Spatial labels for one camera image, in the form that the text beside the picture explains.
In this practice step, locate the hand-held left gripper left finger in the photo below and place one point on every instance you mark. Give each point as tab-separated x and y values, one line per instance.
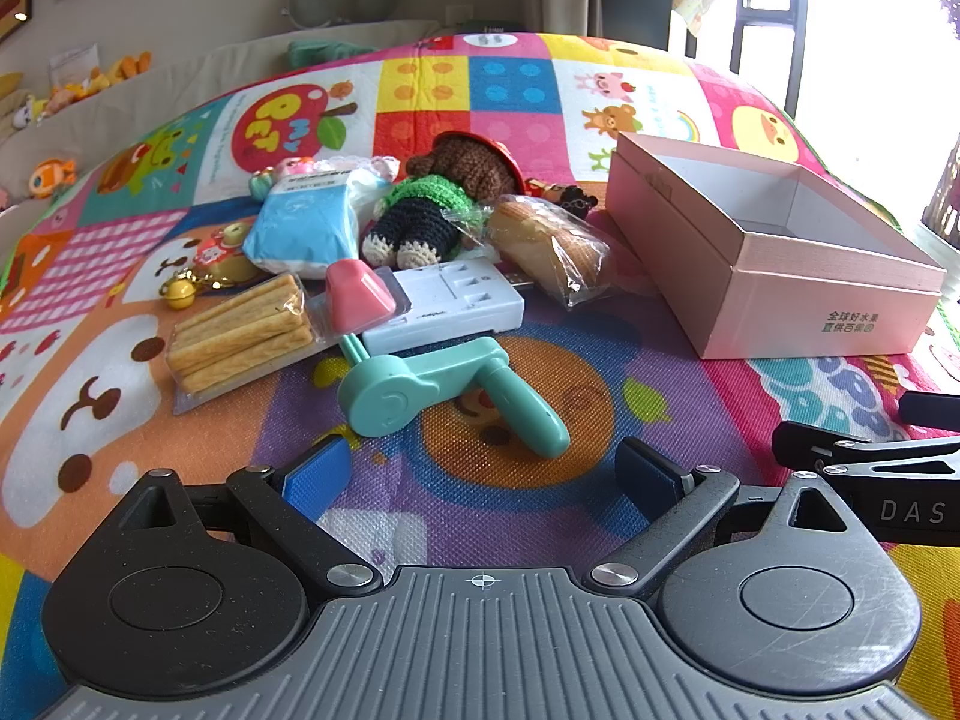
319	476

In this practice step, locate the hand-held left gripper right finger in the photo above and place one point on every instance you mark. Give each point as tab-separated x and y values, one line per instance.
652	469

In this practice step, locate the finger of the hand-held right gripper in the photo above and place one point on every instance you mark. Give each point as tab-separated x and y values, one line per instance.
930	409
817	450

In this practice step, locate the pink cardboard box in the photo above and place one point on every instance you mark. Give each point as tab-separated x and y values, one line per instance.
810	300

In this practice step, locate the biscuit stick packet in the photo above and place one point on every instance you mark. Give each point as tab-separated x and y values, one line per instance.
240	330

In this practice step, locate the pink heart-shaped toy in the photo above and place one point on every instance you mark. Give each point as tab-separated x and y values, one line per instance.
360	296

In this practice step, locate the white power strip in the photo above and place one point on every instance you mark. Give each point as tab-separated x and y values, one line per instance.
450	307

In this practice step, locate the yellow bread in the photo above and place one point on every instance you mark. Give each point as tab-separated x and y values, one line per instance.
540	247

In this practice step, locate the blue tissue packet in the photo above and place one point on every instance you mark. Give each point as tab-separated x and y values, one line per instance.
300	225

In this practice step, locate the crochet doll with red hat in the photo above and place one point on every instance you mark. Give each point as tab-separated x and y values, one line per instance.
420	202

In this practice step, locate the teal handheld fan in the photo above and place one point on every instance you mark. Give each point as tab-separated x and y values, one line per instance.
390	390

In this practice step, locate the purple basket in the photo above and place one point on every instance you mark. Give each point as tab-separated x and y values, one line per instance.
946	195

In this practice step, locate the colourful printed blanket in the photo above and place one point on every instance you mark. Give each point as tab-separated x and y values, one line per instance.
112	390

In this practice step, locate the pink and teal toy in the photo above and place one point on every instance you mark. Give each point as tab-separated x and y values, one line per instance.
289	169

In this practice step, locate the orange fish plush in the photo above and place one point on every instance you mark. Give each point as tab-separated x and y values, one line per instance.
51	176

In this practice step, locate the beige sofa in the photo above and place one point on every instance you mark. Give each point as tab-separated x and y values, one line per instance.
187	82

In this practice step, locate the green cloth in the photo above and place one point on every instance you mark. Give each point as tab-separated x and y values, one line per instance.
322	52

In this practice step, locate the row of plush toys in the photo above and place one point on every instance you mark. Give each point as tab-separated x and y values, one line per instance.
112	71

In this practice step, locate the yellow plush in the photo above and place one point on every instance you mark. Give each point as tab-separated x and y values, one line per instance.
9	84

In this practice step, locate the black window frame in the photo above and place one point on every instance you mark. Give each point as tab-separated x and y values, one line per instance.
750	37

